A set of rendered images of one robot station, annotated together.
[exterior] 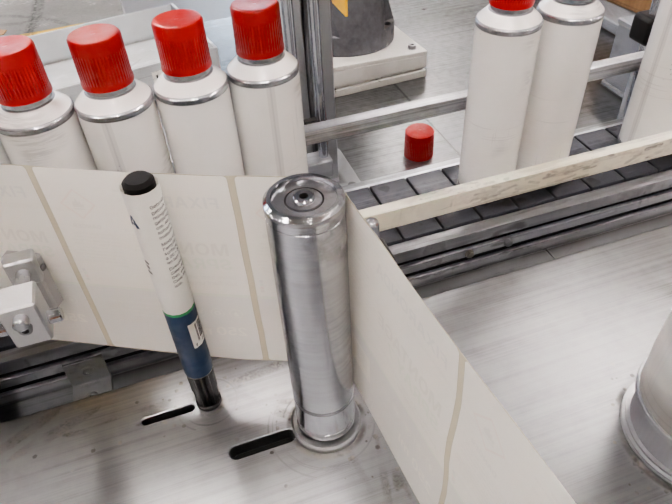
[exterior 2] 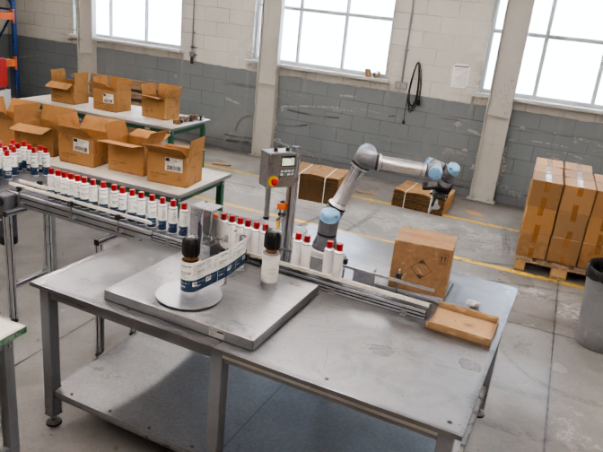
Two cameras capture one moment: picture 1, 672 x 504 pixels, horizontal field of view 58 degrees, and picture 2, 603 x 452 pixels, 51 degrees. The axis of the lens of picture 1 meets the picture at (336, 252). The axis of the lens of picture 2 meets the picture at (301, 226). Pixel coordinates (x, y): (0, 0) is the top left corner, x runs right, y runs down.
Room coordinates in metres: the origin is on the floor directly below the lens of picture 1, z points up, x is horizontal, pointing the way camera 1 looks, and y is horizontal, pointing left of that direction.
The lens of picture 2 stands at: (-1.88, -2.16, 2.23)
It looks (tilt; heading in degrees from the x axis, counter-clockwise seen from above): 20 degrees down; 40
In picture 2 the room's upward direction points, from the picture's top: 6 degrees clockwise
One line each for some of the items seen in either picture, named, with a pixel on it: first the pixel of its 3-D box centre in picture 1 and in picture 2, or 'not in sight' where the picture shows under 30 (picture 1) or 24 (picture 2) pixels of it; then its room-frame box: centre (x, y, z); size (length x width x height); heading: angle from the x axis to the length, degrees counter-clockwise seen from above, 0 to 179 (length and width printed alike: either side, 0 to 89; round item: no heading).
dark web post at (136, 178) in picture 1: (179, 309); not in sight; (0.24, 0.09, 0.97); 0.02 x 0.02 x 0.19
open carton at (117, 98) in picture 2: not in sight; (110, 93); (2.21, 4.47, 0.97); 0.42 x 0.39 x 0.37; 17
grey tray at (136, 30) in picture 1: (107, 62); (282, 232); (0.85, 0.31, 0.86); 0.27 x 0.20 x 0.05; 117
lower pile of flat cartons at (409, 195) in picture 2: not in sight; (423, 197); (4.70, 1.55, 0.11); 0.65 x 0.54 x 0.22; 107
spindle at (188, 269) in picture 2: not in sight; (190, 265); (-0.18, -0.07, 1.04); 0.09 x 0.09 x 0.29
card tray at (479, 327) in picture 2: not in sight; (463, 322); (0.73, -1.02, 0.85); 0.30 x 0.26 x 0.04; 107
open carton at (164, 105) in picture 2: not in sight; (159, 100); (2.50, 3.91, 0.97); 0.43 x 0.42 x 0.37; 16
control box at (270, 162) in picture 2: not in sight; (278, 168); (0.49, 0.06, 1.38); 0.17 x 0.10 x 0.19; 162
